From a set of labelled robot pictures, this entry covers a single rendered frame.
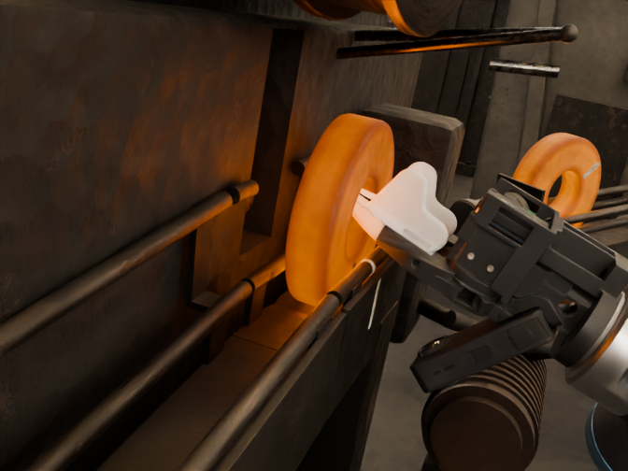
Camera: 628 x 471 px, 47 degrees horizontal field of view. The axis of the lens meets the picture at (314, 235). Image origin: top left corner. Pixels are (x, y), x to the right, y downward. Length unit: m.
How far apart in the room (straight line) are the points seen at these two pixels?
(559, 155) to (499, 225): 0.47
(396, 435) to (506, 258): 1.21
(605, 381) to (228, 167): 0.29
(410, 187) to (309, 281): 0.10
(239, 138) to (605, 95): 2.74
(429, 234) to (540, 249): 0.08
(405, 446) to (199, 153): 1.29
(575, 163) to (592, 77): 2.18
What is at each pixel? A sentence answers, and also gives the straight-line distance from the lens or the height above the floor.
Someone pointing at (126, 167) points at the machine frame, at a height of 0.79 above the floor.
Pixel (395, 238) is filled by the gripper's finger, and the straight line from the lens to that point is 0.53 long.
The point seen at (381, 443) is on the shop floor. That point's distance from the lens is 1.66.
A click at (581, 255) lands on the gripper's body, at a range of 0.55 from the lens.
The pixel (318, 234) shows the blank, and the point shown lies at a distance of 0.50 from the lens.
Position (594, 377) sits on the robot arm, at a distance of 0.54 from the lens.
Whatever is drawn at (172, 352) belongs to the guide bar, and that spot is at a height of 0.69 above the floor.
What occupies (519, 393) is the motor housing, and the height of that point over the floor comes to 0.53.
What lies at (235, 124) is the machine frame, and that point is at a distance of 0.49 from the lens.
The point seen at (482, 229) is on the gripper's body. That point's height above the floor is 0.76.
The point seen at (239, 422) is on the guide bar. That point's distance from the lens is 0.36.
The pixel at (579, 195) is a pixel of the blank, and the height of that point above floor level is 0.70.
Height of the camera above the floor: 0.89
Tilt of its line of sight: 18 degrees down
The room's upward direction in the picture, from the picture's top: 10 degrees clockwise
